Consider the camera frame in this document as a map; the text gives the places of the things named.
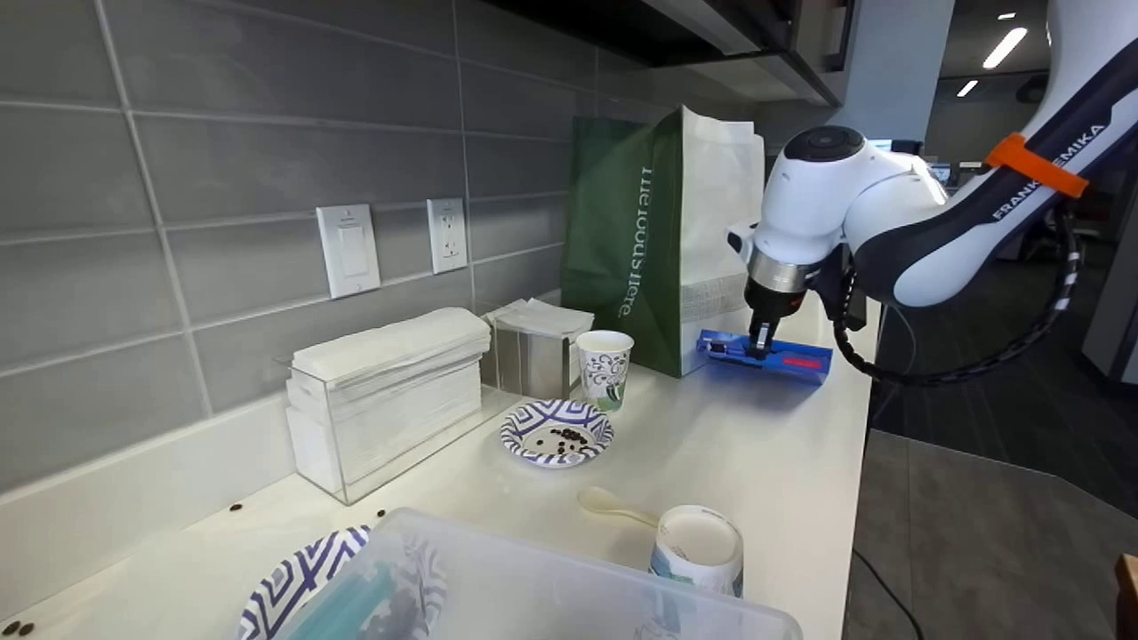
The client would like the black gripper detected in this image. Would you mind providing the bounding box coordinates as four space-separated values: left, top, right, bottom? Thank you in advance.
743 279 803 354

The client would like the blue snack bar box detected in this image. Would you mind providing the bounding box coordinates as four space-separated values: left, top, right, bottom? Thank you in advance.
696 331 833 384

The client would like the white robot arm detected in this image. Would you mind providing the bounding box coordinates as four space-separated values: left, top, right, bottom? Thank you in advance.
733 0 1138 348

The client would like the floral paper cup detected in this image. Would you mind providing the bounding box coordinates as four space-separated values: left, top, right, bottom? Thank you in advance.
573 331 634 412

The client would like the green and white paper bag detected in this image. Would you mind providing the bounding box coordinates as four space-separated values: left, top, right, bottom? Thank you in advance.
561 107 765 376

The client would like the white paper cup front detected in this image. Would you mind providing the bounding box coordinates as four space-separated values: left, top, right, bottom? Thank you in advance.
649 504 743 596

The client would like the metal napkin holder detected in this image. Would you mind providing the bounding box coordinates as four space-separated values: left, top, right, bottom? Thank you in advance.
487 299 593 399

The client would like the clear plastic bin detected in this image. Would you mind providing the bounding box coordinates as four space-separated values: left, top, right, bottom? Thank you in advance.
273 509 803 640

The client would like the blue patterned plate front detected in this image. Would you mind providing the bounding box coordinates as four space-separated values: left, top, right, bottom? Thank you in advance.
240 525 370 640

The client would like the black power cable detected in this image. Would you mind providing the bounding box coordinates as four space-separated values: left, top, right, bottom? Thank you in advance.
828 222 1090 640

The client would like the white wall outlet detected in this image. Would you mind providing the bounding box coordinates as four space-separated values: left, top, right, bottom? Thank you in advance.
426 200 467 273

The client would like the white light switch plate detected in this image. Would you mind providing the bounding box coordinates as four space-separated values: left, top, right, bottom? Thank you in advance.
317 205 381 299

